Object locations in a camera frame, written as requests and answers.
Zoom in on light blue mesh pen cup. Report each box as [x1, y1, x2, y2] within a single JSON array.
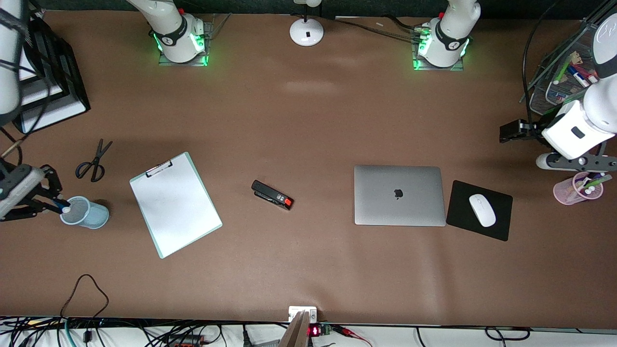
[[60, 196, 110, 229]]

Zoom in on tangled black cables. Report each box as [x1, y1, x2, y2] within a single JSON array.
[[0, 316, 227, 347]]

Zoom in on black cable bundle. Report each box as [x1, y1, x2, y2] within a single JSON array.
[[333, 14, 429, 41]]

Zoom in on black stacked letter tray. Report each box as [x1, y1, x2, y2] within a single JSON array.
[[12, 12, 91, 134]]

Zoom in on thin black looped cable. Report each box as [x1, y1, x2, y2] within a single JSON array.
[[60, 274, 109, 321]]

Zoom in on black cable loop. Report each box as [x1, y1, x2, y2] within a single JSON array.
[[484, 326, 532, 341]]

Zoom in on black mouse pad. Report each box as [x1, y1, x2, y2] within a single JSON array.
[[446, 180, 513, 242]]

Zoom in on white wall socket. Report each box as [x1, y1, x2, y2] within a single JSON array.
[[288, 306, 318, 323]]

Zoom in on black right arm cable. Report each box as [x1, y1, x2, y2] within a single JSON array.
[[0, 7, 54, 164]]

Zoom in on green marker in organizer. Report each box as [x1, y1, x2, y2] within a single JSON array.
[[553, 57, 577, 86]]

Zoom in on black wire mesh organizer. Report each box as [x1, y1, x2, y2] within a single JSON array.
[[520, 0, 617, 117]]

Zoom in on red marker in organizer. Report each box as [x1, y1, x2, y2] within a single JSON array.
[[576, 62, 599, 83]]

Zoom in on black stapler with red tip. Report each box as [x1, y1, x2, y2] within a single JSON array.
[[251, 180, 294, 211]]

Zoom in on green marker pen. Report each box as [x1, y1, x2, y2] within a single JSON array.
[[582, 174, 613, 192]]

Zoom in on white computer mouse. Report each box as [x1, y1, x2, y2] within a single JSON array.
[[469, 194, 497, 228]]

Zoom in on purple black marker pen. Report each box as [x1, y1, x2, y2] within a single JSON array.
[[577, 174, 606, 189]]

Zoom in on white clipboard with green edge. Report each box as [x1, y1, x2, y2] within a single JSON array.
[[129, 152, 223, 259]]

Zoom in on white lamp base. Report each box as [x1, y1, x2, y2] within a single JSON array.
[[289, 0, 324, 47]]

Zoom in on silver laptop computer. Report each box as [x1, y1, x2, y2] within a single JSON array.
[[353, 165, 447, 227]]

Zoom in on black scissors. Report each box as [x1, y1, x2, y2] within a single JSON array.
[[75, 139, 113, 183]]

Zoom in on blue marker in organizer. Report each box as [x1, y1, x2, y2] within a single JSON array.
[[567, 65, 590, 88]]

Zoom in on pink mesh pen cup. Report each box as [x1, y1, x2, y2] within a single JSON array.
[[553, 172, 604, 206]]

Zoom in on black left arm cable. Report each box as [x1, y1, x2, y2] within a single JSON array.
[[523, 0, 563, 124]]

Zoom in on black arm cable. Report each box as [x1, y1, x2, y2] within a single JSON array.
[[523, 0, 563, 124], [0, 7, 54, 164]]

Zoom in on red wire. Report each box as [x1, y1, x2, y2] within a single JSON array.
[[332, 325, 373, 347]]

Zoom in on brown wooden post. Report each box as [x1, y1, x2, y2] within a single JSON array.
[[279, 311, 311, 347]]

